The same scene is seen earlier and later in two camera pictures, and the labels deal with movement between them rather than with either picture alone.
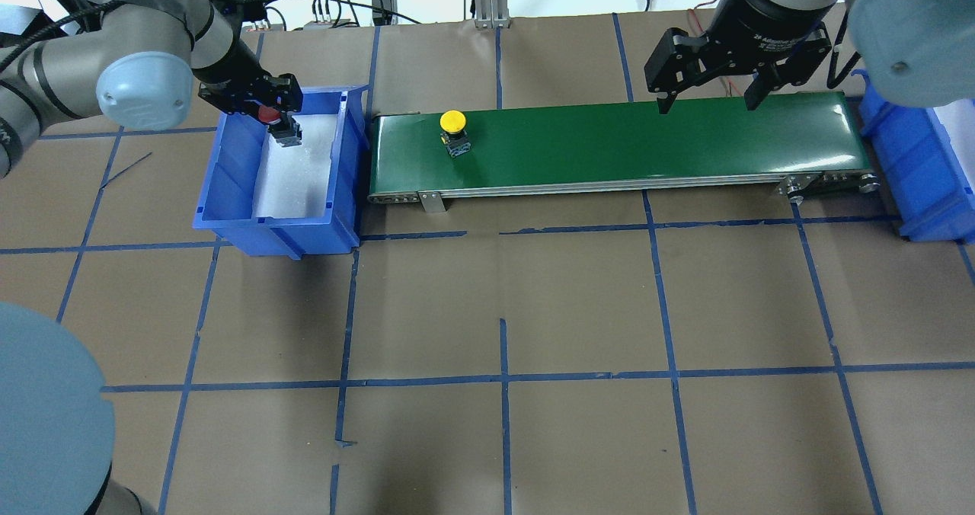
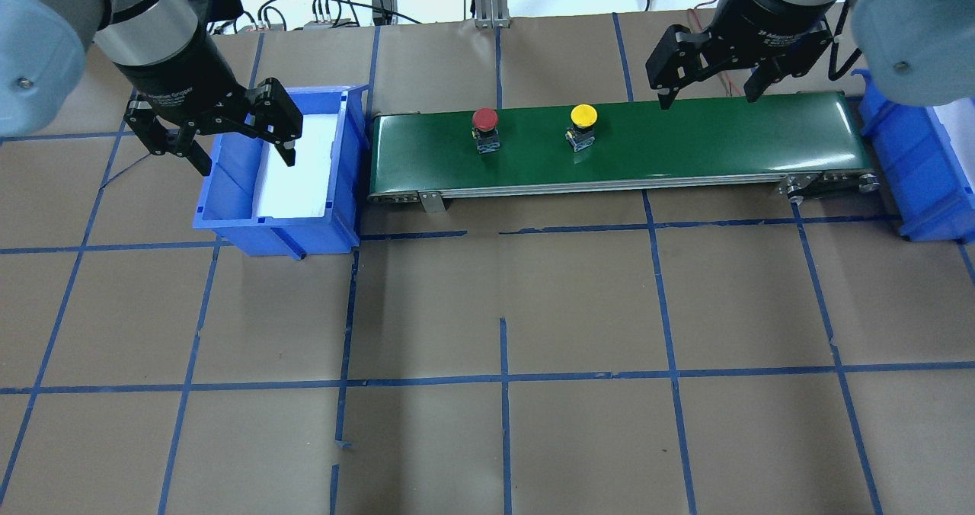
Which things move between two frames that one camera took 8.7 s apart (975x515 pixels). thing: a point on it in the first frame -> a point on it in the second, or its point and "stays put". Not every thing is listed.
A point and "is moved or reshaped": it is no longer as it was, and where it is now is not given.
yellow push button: [454, 135] -> [583, 117]
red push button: [269, 115] is moved or reshaped
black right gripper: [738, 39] stays put
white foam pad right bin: [958, 119] stays put
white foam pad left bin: [294, 180] stays put
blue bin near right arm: [935, 201] stays put
